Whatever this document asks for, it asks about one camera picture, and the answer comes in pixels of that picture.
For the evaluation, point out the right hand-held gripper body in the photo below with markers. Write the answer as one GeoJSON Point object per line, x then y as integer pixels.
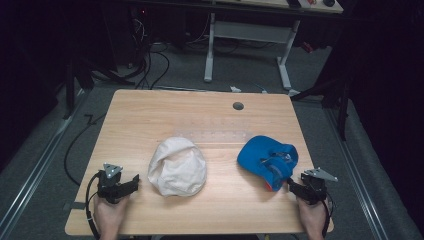
{"type": "Point", "coordinates": [313, 190]}

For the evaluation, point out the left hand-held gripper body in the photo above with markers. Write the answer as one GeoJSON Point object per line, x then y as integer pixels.
{"type": "Point", "coordinates": [108, 186]}

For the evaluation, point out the white cap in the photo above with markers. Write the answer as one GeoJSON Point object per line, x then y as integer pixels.
{"type": "Point", "coordinates": [176, 166]}

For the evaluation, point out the blue cap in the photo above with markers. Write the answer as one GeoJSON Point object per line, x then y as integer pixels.
{"type": "Point", "coordinates": [256, 153]}

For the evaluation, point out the person's right hand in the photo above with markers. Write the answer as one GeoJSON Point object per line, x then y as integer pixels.
{"type": "Point", "coordinates": [313, 216]}

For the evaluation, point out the person's left hand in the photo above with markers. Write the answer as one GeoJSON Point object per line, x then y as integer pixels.
{"type": "Point", "coordinates": [108, 216]}

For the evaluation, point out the grey tape strip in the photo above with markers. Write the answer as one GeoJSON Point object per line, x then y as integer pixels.
{"type": "Point", "coordinates": [75, 205]}

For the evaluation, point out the black metal stand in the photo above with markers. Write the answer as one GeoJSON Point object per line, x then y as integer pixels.
{"type": "Point", "coordinates": [70, 90]}
{"type": "Point", "coordinates": [341, 103]}

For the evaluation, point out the black round table grommet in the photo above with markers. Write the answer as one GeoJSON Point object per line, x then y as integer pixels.
{"type": "Point", "coordinates": [238, 106]}

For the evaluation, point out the small white scrap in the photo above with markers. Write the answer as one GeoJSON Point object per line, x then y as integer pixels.
{"type": "Point", "coordinates": [235, 89]}

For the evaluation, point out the small red object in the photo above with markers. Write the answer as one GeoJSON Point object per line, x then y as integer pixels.
{"type": "Point", "coordinates": [307, 47]}

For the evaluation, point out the white-framed desk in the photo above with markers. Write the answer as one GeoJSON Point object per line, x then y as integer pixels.
{"type": "Point", "coordinates": [246, 33]}

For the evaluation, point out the black round object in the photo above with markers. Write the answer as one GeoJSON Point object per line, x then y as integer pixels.
{"type": "Point", "coordinates": [329, 2]}

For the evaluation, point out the aluminium floor rail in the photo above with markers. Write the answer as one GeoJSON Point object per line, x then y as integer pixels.
{"type": "Point", "coordinates": [353, 173]}
{"type": "Point", "coordinates": [33, 173]}

